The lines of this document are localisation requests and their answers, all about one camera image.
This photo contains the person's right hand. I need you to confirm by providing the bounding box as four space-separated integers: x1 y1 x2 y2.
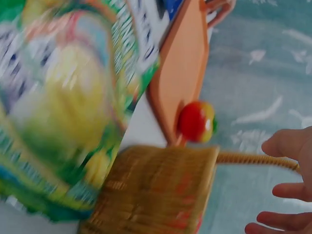
245 125 312 234

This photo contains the red and yellow toy fruit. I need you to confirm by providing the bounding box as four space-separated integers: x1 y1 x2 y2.
178 100 218 143

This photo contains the orange cutting board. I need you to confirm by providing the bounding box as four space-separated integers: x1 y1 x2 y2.
146 0 211 147

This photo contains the orange curved plastic piece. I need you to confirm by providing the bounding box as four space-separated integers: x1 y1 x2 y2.
206 0 233 28

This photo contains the white and blue carton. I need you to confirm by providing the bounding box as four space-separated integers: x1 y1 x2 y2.
126 0 187 64

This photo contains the green printed snack bag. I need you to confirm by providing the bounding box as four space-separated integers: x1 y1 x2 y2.
0 0 161 223

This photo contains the woven wicker basket with handle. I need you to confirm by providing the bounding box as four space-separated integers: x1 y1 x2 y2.
78 145 300 234

